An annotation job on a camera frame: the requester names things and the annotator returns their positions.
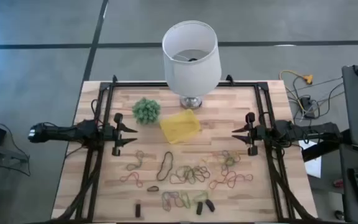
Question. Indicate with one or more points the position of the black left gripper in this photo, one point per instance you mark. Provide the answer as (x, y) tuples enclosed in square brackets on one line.
[(116, 134)]

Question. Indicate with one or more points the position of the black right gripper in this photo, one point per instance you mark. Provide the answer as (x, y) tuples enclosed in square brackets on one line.
[(258, 133)]

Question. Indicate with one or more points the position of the red rubber band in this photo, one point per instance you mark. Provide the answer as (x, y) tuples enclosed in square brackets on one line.
[(236, 183), (121, 179), (171, 180), (225, 174), (250, 177), (176, 193)]

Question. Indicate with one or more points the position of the teal rubber band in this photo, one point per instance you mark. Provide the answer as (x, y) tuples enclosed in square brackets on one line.
[(163, 202)]

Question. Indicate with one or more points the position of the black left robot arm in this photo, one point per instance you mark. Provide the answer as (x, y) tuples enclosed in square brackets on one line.
[(61, 132)]

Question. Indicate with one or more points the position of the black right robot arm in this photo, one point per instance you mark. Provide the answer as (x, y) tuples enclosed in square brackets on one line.
[(315, 129)]

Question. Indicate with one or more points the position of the large dark rubber band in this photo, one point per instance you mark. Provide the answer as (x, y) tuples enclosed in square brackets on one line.
[(168, 152)]

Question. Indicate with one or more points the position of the yellow translucent plastic bin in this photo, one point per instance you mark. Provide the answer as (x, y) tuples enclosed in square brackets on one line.
[(180, 126)]

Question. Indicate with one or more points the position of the small black rubber band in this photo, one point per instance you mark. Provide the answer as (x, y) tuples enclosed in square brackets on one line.
[(148, 188)]

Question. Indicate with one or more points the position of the green potted plant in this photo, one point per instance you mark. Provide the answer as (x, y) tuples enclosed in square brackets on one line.
[(146, 110)]

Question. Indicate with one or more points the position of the black power adapter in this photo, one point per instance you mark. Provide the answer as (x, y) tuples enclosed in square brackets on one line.
[(308, 107)]

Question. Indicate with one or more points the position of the white paper sheet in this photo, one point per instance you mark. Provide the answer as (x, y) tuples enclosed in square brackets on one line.
[(314, 166)]

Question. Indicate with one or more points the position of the white shade silver table lamp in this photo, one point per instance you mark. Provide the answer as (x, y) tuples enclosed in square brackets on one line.
[(191, 74)]

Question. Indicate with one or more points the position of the small red object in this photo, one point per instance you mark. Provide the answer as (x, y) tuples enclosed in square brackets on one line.
[(338, 183)]

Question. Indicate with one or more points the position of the small dark round object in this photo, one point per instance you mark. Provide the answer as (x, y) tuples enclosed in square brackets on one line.
[(340, 215)]

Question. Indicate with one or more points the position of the black metal table frame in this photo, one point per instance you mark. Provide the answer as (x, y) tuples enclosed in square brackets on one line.
[(135, 84)]

